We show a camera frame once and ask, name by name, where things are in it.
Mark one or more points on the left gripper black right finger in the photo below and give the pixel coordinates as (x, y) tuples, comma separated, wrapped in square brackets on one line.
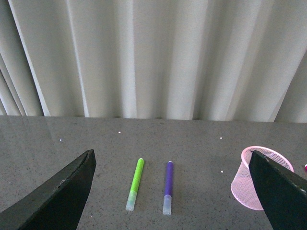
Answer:
[(281, 192)]

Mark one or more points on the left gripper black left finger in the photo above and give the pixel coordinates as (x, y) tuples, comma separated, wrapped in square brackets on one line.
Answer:
[(58, 203)]

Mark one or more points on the purple highlighter pen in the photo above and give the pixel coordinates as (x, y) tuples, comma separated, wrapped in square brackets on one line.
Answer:
[(167, 205)]

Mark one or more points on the pink mesh pen cup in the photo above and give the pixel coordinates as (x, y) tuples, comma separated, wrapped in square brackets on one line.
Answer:
[(242, 186)]

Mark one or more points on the green highlighter pen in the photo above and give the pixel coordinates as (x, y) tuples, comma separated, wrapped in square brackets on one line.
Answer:
[(135, 185)]

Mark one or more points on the white pleated curtain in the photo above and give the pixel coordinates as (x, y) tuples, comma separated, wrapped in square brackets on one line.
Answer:
[(221, 60)]

